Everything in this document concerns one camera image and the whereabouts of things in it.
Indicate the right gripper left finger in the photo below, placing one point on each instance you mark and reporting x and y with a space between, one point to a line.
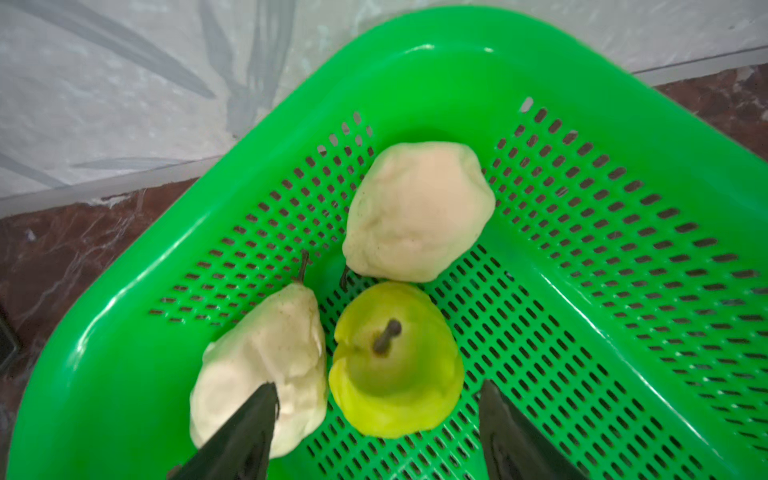
240 448

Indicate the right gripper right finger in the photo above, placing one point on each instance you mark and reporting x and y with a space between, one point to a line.
512 445

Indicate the white pear left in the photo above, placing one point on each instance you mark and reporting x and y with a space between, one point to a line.
280 341

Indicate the green pear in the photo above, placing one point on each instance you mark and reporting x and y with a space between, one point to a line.
396 369

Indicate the green plastic basket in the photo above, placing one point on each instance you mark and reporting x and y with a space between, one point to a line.
618 295

